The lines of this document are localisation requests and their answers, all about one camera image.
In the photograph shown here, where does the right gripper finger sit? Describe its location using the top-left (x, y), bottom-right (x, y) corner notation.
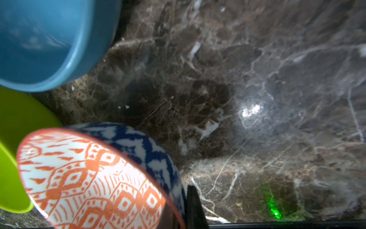
top-left (186, 185), bottom-right (210, 229)

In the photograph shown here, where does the orange geometric bowl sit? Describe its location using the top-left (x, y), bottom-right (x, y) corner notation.
top-left (17, 122), bottom-right (186, 229)

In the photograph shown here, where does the blue-grey bowl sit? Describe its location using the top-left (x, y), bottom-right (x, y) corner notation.
top-left (1, 1), bottom-right (122, 92)

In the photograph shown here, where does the lime yellow bowl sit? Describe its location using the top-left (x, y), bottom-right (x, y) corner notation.
top-left (1, 87), bottom-right (62, 214)

